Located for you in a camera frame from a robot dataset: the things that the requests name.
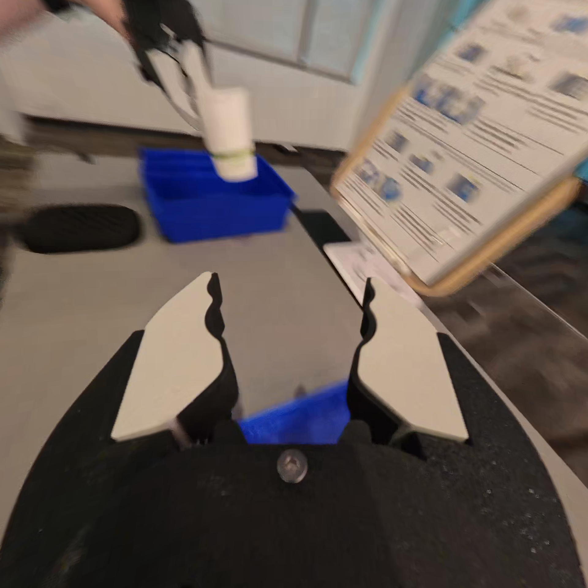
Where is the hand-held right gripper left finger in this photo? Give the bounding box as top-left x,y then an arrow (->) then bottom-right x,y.
111,271 -> 239,443

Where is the blue plastic bin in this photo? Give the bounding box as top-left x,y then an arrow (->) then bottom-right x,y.
140,147 -> 296,244
237,382 -> 352,446

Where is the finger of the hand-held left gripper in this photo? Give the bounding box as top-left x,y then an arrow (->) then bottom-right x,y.
179,41 -> 217,118
153,54 -> 205,132

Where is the large window with blinds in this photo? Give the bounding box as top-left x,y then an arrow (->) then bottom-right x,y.
184,0 -> 405,88

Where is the white paper cup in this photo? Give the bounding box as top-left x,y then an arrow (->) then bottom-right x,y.
199,88 -> 259,182

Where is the printed instruction sign board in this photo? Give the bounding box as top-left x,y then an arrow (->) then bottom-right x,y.
338,0 -> 588,285

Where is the black flat mat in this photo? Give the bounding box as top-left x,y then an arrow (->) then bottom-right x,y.
292,210 -> 352,249

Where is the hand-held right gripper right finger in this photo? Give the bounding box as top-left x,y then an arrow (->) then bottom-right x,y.
347,278 -> 470,444

